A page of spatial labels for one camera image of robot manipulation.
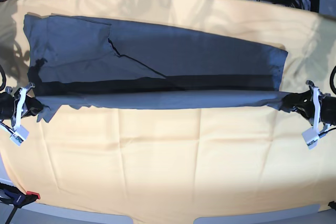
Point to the yellow table cloth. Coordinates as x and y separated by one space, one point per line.
178 165

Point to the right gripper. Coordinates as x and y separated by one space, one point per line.
16 106

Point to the blue red clamp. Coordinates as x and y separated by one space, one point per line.
13 196

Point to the dark grey T-shirt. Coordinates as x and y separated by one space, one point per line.
118 64

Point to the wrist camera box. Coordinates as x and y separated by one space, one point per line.
19 135
311 137

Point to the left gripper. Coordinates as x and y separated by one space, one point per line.
313 105

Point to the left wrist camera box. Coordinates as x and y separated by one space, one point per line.
311 137

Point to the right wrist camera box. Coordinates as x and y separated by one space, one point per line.
19 135

